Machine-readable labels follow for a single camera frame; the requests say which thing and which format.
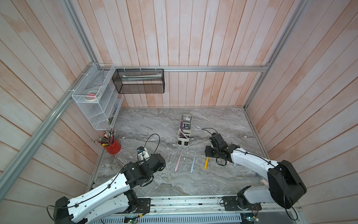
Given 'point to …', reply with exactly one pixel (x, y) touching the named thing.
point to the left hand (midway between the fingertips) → (156, 163)
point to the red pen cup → (114, 148)
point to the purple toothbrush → (182, 126)
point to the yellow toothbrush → (207, 161)
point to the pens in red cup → (108, 138)
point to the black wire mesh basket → (139, 80)
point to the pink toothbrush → (178, 160)
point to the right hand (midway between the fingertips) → (208, 150)
